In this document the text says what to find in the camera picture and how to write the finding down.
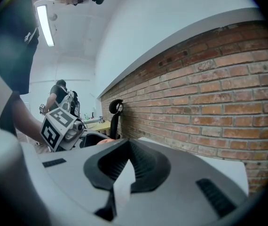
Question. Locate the yellow table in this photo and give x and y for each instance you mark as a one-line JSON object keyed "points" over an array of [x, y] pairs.
{"points": [[98, 126]]}

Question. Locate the person's left forearm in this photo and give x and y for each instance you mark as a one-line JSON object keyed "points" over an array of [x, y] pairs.
{"points": [[27, 121]]}

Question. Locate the long ceiling light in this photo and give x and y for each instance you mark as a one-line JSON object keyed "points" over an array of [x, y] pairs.
{"points": [[45, 25]]}

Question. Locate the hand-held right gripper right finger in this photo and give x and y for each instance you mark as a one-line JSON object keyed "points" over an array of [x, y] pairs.
{"points": [[152, 166]]}

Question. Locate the round ceiling smoke detector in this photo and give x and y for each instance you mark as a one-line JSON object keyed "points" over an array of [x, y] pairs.
{"points": [[53, 16]]}

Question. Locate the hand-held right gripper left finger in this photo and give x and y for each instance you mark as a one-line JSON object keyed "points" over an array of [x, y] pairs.
{"points": [[94, 169]]}

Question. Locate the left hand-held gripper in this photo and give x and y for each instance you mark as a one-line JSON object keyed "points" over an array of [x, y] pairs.
{"points": [[58, 126]]}

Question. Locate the person's black t-shirt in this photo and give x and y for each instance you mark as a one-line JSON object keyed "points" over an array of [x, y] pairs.
{"points": [[9, 43]]}

